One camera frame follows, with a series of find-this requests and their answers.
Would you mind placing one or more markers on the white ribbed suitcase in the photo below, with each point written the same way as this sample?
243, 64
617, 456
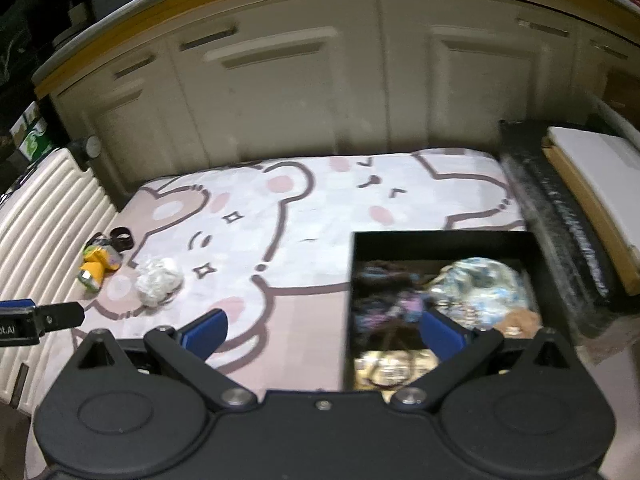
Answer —
44, 226

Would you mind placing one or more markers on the white yarn ball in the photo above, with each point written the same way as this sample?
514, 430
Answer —
158, 280

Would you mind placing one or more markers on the blue floral fabric pouch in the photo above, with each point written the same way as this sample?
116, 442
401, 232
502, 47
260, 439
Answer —
480, 294

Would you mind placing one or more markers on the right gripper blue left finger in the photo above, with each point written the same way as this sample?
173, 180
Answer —
203, 336

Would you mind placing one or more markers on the black storage box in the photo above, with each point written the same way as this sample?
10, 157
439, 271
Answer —
429, 252

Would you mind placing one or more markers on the black wrapped bundle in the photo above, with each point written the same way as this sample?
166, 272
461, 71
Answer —
596, 306

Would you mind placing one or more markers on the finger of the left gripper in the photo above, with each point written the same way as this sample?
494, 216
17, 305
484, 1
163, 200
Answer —
23, 323

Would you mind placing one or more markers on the beige cabinet with doors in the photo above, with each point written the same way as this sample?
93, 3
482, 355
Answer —
174, 86

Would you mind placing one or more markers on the blue brown crochet piece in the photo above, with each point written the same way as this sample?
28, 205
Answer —
387, 301

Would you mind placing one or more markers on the white board with wood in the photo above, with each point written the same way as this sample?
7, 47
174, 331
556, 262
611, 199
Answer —
602, 172

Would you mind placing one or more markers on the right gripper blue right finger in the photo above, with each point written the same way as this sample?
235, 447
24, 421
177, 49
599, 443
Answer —
444, 337

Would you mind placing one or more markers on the green white carton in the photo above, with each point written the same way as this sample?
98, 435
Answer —
29, 134

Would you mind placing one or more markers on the pink cartoon bear blanket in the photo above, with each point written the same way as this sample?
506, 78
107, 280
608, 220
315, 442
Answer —
270, 243

